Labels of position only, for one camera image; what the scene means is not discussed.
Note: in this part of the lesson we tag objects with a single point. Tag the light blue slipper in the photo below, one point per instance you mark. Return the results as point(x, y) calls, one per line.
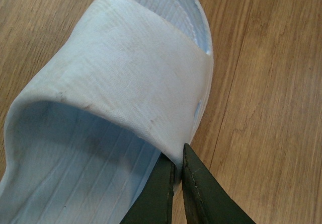
point(130, 84)

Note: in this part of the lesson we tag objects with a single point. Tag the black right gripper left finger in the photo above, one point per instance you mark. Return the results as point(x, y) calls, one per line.
point(154, 204)

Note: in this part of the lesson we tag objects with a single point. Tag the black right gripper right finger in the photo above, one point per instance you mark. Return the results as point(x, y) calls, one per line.
point(205, 201)

